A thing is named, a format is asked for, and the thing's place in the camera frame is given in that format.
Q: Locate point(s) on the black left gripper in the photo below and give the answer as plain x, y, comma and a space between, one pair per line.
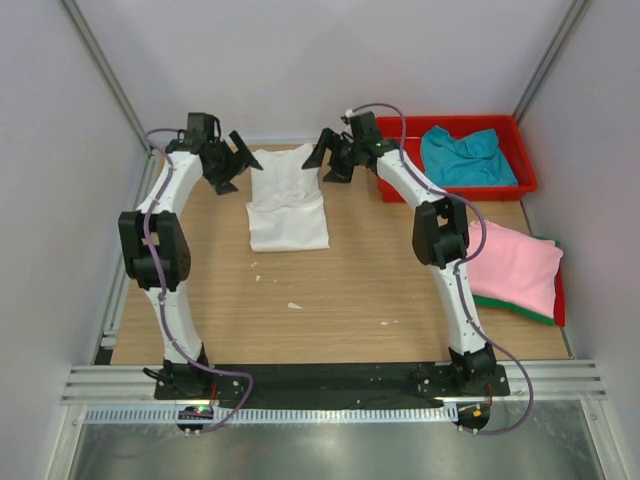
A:
221, 182

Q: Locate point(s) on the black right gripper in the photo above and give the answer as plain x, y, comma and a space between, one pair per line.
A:
317, 156

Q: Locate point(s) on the white t shirt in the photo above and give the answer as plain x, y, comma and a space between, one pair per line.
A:
286, 212

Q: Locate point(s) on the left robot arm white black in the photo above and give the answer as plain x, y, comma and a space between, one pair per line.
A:
154, 247

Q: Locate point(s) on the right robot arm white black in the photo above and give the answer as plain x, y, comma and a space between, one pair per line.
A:
440, 235

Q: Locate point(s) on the teal t shirt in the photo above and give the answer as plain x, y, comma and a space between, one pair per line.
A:
475, 160

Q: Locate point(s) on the red plastic tray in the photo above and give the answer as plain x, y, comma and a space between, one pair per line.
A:
510, 142

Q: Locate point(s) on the folded pink t shirt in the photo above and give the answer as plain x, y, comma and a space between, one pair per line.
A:
520, 270

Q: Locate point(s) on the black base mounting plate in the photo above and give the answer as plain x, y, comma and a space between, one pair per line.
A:
365, 386

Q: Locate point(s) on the folded green t shirt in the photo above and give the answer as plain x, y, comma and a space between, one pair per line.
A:
520, 314

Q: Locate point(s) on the folded red t shirt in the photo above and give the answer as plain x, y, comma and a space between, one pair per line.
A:
560, 303

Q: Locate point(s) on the left aluminium frame post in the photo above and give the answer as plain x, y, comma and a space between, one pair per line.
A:
101, 63

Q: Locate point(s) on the aluminium frame post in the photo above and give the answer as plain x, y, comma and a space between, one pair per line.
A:
567, 27
101, 63

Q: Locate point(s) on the white slotted cable duct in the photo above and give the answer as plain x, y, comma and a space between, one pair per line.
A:
194, 414

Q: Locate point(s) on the right aluminium frame post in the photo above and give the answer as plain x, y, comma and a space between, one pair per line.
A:
567, 27

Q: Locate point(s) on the aluminium front rail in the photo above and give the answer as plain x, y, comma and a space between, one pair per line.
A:
551, 380

